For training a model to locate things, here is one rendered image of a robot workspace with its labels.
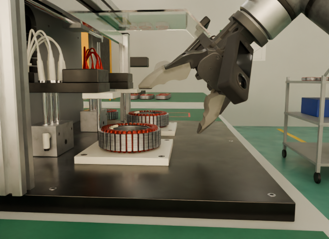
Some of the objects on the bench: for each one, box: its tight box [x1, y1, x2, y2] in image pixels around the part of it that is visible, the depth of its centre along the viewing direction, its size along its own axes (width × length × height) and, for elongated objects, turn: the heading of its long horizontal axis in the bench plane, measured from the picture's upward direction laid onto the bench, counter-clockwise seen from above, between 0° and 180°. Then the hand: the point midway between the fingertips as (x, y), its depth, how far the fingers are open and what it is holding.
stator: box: [107, 109, 118, 120], centre depth 113 cm, size 11×11×4 cm
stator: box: [98, 122, 161, 153], centre depth 52 cm, size 11×11×4 cm
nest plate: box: [74, 139, 173, 166], centre depth 52 cm, size 15×15×1 cm
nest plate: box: [124, 122, 177, 136], centre depth 76 cm, size 15×15×1 cm
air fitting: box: [42, 133, 50, 151], centre depth 48 cm, size 1×1×3 cm
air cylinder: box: [31, 120, 74, 157], centre depth 53 cm, size 5×8×6 cm
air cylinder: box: [80, 109, 107, 132], centre depth 77 cm, size 5×8×6 cm
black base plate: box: [0, 120, 296, 222], centre depth 64 cm, size 47×64×2 cm
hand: (170, 114), depth 50 cm, fingers open, 14 cm apart
